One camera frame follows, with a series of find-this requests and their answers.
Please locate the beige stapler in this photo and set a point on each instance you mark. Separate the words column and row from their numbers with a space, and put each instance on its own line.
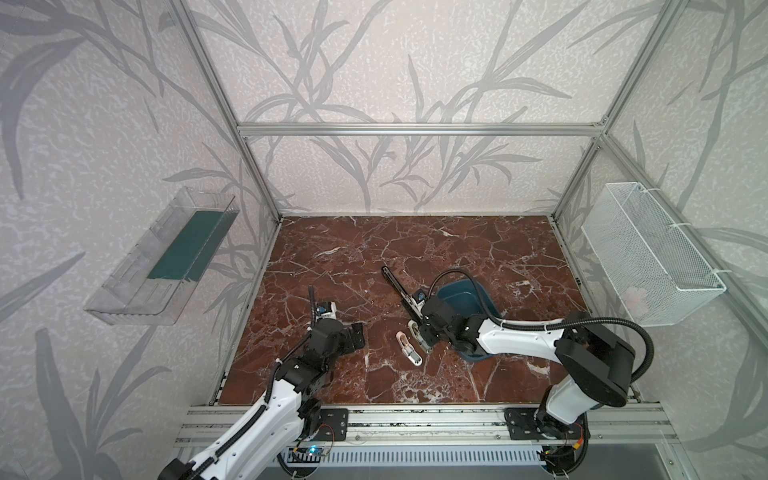
column 415, row 333

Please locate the white wire mesh basket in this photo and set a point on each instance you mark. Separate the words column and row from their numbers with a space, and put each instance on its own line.
column 638, row 244

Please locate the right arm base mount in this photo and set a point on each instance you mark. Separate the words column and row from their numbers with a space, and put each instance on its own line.
column 526, row 423

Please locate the clear plastic wall bin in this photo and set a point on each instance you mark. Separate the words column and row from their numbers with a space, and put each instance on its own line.
column 128, row 296

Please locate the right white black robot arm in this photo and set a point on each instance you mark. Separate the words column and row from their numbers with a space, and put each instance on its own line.
column 602, row 356

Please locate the green pad in bin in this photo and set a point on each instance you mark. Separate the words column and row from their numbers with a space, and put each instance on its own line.
column 188, row 256

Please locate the teal plastic tray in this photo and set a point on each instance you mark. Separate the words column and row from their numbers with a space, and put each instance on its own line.
column 462, row 297

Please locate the aluminium front rail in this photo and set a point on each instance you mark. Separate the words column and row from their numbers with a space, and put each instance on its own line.
column 442, row 424

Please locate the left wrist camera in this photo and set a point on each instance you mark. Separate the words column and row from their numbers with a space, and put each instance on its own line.
column 325, row 310

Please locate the black stapler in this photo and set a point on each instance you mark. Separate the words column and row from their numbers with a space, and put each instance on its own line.
column 399, row 288

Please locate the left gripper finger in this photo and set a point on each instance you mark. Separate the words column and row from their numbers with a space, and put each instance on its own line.
column 356, row 337
column 312, row 302

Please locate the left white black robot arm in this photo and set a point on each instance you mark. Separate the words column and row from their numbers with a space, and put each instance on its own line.
column 287, row 412

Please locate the small green circuit board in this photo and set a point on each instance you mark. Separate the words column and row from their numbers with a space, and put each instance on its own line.
column 310, row 454

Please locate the slotted grey cable duct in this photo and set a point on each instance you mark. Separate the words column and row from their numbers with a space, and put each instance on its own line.
column 424, row 456

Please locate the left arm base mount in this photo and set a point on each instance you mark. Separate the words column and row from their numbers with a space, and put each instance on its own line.
column 327, row 425

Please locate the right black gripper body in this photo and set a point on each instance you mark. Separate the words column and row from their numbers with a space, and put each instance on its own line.
column 418, row 311

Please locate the pink object in basket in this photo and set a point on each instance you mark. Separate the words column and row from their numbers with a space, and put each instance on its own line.
column 636, row 301

